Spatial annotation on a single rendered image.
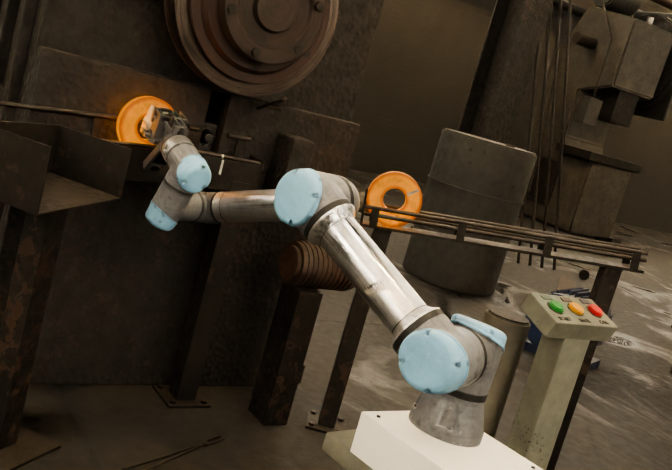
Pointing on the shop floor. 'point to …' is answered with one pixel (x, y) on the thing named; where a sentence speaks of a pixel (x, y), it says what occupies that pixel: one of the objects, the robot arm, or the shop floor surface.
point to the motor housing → (292, 327)
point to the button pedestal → (552, 373)
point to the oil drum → (456, 141)
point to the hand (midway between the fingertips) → (149, 119)
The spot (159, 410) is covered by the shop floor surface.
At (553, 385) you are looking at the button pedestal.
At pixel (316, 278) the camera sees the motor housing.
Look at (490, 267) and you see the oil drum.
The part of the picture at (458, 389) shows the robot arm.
